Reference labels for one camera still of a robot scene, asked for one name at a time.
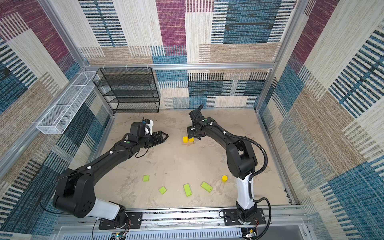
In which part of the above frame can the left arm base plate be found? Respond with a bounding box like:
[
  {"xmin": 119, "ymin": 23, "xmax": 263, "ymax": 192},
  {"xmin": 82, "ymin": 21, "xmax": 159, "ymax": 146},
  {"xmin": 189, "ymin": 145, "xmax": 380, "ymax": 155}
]
[{"xmin": 98, "ymin": 212, "xmax": 143, "ymax": 230}]

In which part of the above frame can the small green block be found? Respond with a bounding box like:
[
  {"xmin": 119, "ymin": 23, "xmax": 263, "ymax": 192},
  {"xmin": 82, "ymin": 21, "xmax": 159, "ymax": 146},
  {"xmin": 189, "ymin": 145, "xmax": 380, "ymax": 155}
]
[
  {"xmin": 159, "ymin": 186, "xmax": 167, "ymax": 195},
  {"xmin": 143, "ymin": 175, "xmax": 150, "ymax": 182}
]

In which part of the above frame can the long green block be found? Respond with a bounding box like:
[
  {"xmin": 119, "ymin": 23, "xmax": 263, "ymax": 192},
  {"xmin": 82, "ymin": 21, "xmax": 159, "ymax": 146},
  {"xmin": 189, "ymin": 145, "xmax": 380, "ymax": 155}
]
[
  {"xmin": 201, "ymin": 182, "xmax": 213, "ymax": 193},
  {"xmin": 183, "ymin": 184, "xmax": 192, "ymax": 197}
]

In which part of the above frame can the aluminium front rail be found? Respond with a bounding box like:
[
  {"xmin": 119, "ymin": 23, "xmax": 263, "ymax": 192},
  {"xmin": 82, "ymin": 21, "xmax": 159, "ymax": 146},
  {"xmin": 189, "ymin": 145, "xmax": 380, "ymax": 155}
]
[{"xmin": 50, "ymin": 204, "xmax": 316, "ymax": 240}]

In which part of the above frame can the black mesh wire shelf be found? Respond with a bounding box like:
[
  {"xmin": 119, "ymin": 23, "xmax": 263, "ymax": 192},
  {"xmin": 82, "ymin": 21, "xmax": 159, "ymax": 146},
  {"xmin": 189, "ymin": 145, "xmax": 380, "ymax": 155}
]
[{"xmin": 93, "ymin": 67, "xmax": 161, "ymax": 114}]

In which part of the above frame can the natural wood block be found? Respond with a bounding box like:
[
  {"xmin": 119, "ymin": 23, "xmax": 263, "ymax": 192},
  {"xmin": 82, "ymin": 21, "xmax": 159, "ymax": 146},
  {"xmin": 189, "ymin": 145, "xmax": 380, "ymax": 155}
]
[{"xmin": 183, "ymin": 138, "xmax": 194, "ymax": 145}]

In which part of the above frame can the yellow cylinder block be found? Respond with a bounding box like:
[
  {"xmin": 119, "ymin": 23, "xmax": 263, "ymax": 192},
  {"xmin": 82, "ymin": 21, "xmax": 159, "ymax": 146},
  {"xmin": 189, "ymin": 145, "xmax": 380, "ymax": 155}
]
[{"xmin": 222, "ymin": 175, "xmax": 228, "ymax": 183}]

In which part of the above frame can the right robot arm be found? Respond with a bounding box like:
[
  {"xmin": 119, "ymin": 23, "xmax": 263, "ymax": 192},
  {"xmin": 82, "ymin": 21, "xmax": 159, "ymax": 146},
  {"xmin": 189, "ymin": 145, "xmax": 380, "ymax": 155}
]
[{"xmin": 187, "ymin": 117, "xmax": 268, "ymax": 224}]

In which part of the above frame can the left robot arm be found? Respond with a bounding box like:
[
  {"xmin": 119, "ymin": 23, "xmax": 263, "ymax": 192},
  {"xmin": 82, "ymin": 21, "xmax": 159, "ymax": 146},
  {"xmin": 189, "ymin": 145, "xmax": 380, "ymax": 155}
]
[{"xmin": 53, "ymin": 131, "xmax": 169, "ymax": 229}]

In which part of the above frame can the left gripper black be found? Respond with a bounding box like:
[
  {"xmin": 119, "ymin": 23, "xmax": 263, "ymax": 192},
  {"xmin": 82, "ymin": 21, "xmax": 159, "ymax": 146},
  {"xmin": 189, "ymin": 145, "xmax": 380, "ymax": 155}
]
[{"xmin": 138, "ymin": 130, "xmax": 169, "ymax": 150}]

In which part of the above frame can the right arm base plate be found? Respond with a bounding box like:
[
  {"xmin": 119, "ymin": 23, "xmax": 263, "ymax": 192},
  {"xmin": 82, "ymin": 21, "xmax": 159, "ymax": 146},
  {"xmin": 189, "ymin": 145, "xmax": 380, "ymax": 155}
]
[{"xmin": 219, "ymin": 208, "xmax": 267, "ymax": 226}]

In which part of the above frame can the white mesh wall basket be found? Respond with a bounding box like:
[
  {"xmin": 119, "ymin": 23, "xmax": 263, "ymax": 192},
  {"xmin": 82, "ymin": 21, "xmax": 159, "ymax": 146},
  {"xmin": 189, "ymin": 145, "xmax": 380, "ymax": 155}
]
[{"xmin": 36, "ymin": 72, "xmax": 96, "ymax": 135}]

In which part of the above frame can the small green block tilted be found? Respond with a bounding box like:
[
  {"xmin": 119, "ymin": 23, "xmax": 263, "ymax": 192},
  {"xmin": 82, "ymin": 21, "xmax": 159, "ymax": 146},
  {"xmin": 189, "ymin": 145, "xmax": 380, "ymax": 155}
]
[{"xmin": 159, "ymin": 186, "xmax": 167, "ymax": 195}]

